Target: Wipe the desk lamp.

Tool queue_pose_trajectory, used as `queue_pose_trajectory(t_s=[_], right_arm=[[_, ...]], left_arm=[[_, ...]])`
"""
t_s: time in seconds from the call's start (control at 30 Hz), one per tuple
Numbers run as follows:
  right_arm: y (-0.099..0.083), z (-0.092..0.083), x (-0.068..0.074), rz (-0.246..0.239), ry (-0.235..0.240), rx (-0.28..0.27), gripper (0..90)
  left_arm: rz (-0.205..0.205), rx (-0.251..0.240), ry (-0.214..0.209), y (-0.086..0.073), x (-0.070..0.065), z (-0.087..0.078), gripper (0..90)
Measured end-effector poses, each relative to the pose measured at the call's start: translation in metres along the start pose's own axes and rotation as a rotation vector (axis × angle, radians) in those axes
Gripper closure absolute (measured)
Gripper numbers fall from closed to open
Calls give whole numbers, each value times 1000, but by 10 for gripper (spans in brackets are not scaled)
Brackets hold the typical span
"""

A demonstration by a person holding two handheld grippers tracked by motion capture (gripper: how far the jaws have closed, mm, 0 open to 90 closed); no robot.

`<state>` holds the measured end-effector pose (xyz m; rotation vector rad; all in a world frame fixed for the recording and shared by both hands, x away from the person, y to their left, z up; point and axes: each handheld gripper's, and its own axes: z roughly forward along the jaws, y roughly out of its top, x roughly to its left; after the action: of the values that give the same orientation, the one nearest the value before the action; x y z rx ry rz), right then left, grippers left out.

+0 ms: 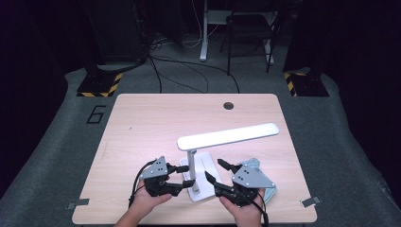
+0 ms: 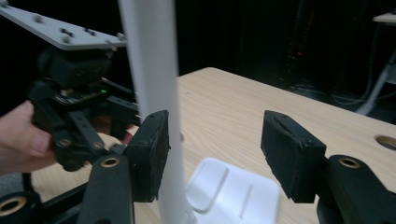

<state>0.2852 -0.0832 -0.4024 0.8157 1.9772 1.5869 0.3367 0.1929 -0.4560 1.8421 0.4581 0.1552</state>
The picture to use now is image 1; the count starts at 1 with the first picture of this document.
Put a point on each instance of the white desk lamp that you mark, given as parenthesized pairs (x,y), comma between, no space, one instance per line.
(227,137)

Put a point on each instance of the person's right hand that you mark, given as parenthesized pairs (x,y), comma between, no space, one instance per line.
(247,216)

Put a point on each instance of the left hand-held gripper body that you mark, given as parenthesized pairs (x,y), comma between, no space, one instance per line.
(159,187)

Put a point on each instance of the dark round table grommet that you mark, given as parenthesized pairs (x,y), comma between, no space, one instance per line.
(228,106)

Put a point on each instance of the dark curtain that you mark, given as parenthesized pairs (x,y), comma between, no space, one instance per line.
(372,94)
(25,94)

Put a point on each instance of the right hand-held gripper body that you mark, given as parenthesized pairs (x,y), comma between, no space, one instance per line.
(249,179)

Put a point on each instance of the black chair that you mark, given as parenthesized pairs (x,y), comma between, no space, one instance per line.
(249,26)

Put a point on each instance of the blue striped cloth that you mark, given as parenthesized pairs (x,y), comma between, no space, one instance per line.
(253,164)

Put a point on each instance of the dark cabinet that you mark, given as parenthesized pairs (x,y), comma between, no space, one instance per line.
(116,31)

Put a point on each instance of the person's left hand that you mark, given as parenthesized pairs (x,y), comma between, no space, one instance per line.
(146,203)

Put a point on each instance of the grey tape strip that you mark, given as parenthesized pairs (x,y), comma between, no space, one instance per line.
(310,201)
(78,202)

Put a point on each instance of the white desk frame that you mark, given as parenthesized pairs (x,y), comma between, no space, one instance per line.
(203,38)

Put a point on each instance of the black stand base yellow stripes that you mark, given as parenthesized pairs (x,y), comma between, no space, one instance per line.
(97,85)
(309,85)

